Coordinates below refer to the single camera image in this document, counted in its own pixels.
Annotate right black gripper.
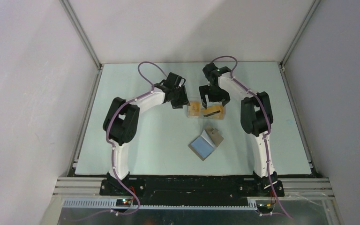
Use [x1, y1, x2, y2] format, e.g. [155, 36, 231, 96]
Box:
[199, 83, 230, 108]

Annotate clear plastic card box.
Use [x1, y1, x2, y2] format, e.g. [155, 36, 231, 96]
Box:
[187, 99, 225, 120]

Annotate grey card holder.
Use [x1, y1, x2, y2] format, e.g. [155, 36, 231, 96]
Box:
[188, 125, 224, 161]

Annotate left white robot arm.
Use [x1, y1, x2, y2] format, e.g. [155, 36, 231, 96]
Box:
[103, 72, 190, 195]

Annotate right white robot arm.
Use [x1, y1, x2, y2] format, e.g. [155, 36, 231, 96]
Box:
[199, 62, 278, 196]

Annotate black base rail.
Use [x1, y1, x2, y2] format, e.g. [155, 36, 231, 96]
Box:
[99, 174, 285, 206]

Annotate grey cable duct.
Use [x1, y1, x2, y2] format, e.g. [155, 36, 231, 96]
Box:
[62, 198, 257, 210]

